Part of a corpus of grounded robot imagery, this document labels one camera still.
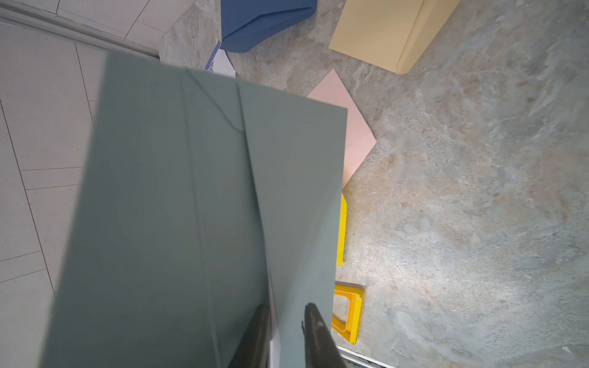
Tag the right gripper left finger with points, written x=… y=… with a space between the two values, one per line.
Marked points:
x=253 y=349

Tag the light teal envelope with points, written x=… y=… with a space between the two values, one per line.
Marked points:
x=203 y=197

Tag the yellow envelope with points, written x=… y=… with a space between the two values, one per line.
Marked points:
x=342 y=231

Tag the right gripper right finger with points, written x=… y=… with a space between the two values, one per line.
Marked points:
x=320 y=349

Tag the navy blue envelope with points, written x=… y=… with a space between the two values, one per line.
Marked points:
x=247 y=23

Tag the white blue floral letter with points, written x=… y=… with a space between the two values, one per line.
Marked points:
x=274 y=352
x=219 y=63

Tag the kraft tan envelope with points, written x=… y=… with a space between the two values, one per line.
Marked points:
x=390 y=34

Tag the yellow triangle ruler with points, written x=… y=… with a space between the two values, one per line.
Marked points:
x=349 y=327

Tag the pink envelope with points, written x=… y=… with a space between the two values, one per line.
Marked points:
x=359 y=137

